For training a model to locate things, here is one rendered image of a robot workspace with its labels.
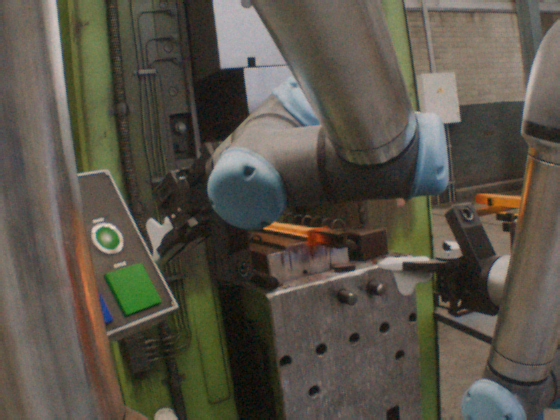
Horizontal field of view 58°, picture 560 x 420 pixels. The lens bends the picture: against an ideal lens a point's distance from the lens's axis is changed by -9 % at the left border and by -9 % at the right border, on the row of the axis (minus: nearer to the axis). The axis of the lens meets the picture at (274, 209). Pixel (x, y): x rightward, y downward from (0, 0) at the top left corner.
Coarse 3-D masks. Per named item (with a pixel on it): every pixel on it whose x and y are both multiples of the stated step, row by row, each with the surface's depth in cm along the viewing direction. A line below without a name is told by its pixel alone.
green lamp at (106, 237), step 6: (102, 228) 88; (108, 228) 89; (96, 234) 86; (102, 234) 87; (108, 234) 88; (114, 234) 89; (102, 240) 86; (108, 240) 87; (114, 240) 88; (102, 246) 86; (108, 246) 87; (114, 246) 87
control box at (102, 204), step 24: (96, 192) 91; (96, 216) 89; (120, 216) 92; (96, 240) 86; (120, 240) 89; (96, 264) 84; (120, 264) 87; (144, 264) 90; (168, 288) 91; (120, 312) 82; (144, 312) 85; (168, 312) 89; (120, 336) 85
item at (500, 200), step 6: (480, 198) 139; (486, 198) 136; (498, 198) 132; (504, 198) 130; (510, 198) 127; (516, 198) 126; (486, 204) 137; (498, 204) 132; (504, 204) 130; (510, 204) 128; (516, 204) 126
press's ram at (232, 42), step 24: (192, 0) 115; (216, 0) 106; (240, 0) 109; (192, 24) 117; (216, 24) 106; (240, 24) 108; (192, 48) 119; (216, 48) 107; (240, 48) 109; (264, 48) 111; (192, 72) 121; (216, 72) 111
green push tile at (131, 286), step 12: (108, 276) 83; (120, 276) 85; (132, 276) 86; (144, 276) 88; (120, 288) 83; (132, 288) 85; (144, 288) 86; (120, 300) 82; (132, 300) 84; (144, 300) 85; (156, 300) 87; (132, 312) 83
